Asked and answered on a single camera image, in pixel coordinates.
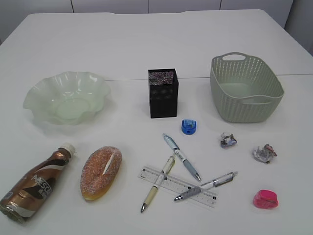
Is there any blue grip pen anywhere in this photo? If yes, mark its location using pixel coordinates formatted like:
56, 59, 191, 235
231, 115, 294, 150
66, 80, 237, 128
162, 133, 201, 182

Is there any green wavy glass plate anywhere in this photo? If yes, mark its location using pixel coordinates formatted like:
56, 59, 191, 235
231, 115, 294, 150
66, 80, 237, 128
23, 71, 111, 125

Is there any cream grip pen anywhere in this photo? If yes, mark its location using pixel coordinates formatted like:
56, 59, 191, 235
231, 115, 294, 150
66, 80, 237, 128
140, 154, 175, 213

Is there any grey grip pen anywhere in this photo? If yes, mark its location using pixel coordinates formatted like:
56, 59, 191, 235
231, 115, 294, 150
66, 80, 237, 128
174, 171, 238, 201

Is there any sugared bread loaf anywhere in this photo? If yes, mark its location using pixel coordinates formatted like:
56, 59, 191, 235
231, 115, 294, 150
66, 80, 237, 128
80, 146, 122, 201

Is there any clear plastic ruler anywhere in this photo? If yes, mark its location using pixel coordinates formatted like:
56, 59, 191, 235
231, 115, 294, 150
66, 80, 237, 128
138, 166, 219, 208

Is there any black mesh pen holder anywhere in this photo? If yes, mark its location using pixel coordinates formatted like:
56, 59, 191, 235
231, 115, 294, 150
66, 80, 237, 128
148, 69, 179, 118

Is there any green woven plastic basket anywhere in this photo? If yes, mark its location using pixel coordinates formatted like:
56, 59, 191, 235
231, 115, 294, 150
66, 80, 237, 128
210, 52, 284, 123

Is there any brown Nescafe coffee bottle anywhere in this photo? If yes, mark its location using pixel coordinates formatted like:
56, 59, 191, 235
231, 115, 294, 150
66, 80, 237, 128
0, 143, 75, 224

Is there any large paper ball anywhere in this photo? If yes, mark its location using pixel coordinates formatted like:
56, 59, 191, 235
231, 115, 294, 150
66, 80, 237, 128
252, 144, 277, 164

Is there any small paper ball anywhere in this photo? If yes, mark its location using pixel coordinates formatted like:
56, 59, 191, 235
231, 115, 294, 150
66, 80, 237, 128
220, 132, 238, 148

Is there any blue pencil sharpener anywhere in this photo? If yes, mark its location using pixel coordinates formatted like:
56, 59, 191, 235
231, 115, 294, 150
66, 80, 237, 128
181, 119, 197, 135

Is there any pink pencil sharpener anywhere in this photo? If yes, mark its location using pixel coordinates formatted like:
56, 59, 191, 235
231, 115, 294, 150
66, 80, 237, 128
253, 189, 279, 209

